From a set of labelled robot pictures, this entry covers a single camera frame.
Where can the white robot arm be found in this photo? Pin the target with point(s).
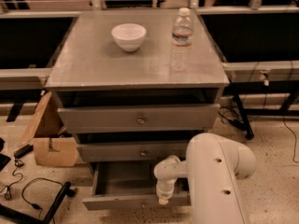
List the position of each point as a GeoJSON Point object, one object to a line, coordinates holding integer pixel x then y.
{"type": "Point", "coordinates": [212, 167]}

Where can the brown cardboard box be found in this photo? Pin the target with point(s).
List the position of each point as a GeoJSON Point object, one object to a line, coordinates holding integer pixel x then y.
{"type": "Point", "coordinates": [44, 133]}

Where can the white ceramic bowl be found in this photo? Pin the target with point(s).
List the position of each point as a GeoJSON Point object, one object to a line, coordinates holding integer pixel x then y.
{"type": "Point", "coordinates": [129, 36]}

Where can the black stand base left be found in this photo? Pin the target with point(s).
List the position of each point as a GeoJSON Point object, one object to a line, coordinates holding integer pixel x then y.
{"type": "Point", "coordinates": [20, 218]}

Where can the black device on floor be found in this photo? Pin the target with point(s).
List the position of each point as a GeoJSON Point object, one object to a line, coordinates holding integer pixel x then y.
{"type": "Point", "coordinates": [23, 151]}

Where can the grey bottom drawer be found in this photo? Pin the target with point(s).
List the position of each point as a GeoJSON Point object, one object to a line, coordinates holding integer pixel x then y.
{"type": "Point", "coordinates": [130, 184]}

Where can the clear plastic water bottle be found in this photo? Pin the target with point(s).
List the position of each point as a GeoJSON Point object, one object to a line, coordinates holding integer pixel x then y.
{"type": "Point", "coordinates": [181, 39]}

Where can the grey top drawer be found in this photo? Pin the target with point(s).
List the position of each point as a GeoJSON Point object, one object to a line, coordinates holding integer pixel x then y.
{"type": "Point", "coordinates": [138, 118]}

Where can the grey middle drawer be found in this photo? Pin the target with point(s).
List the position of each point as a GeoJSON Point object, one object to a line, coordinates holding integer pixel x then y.
{"type": "Point", "coordinates": [132, 151]}

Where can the grey drawer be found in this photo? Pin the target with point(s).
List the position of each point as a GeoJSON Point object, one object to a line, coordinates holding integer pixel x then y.
{"type": "Point", "coordinates": [132, 151]}
{"type": "Point", "coordinates": [130, 184]}
{"type": "Point", "coordinates": [138, 118]}

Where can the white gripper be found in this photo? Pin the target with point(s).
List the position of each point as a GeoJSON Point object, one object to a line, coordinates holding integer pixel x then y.
{"type": "Point", "coordinates": [163, 189]}

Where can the black table leg right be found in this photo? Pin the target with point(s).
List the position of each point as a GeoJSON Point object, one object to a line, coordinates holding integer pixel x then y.
{"type": "Point", "coordinates": [246, 124]}

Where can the grey drawer cabinet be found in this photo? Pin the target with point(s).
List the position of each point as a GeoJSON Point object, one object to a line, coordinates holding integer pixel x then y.
{"type": "Point", "coordinates": [92, 70]}

